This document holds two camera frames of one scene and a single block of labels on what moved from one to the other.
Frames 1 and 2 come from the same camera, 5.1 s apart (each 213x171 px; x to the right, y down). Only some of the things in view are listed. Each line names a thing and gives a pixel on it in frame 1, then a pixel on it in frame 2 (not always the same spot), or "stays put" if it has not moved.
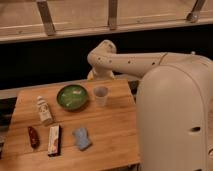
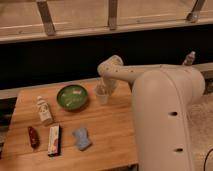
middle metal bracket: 112,14 stays put
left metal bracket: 46,18 stays put
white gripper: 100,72 -> 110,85
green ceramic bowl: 72,97 stays put
